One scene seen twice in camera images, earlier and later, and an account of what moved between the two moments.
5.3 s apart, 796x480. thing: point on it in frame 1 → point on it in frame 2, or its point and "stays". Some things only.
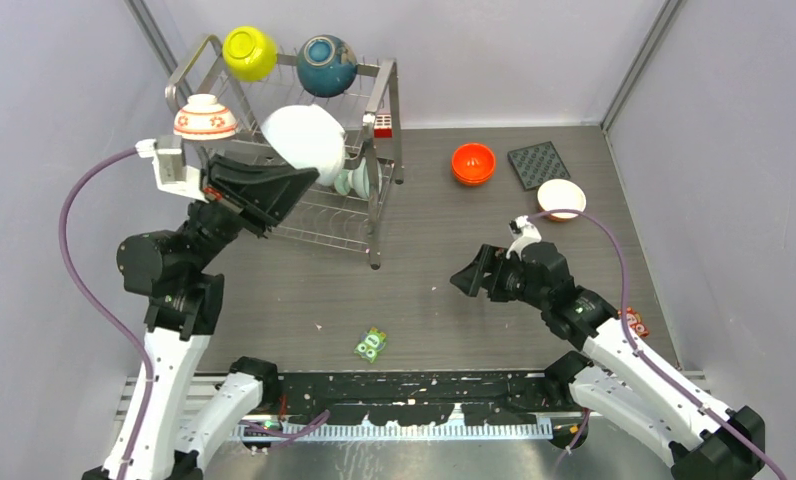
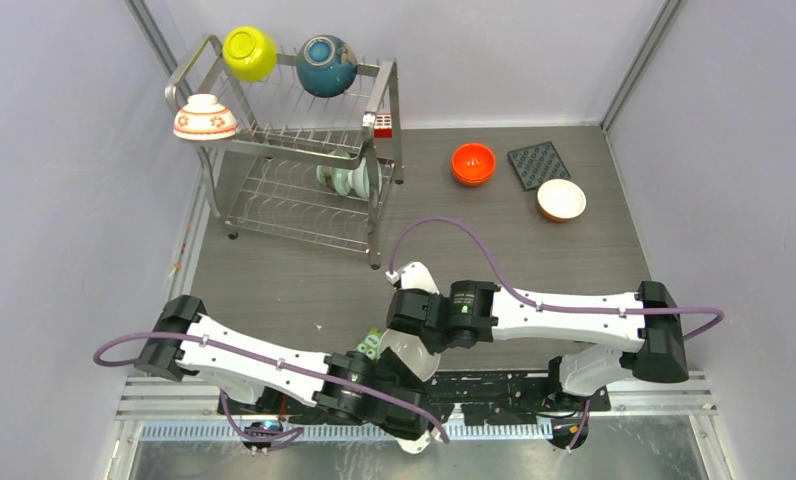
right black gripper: [489, 258] → [433, 345]
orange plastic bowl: [473, 163] stays
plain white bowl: [310, 139] → [412, 350]
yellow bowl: [249, 54] stays
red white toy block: [383, 126] stays
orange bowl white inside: [561, 194] stays
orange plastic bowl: [473, 177] stays
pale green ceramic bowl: [342, 183] stays
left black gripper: [267, 192] → [389, 363]
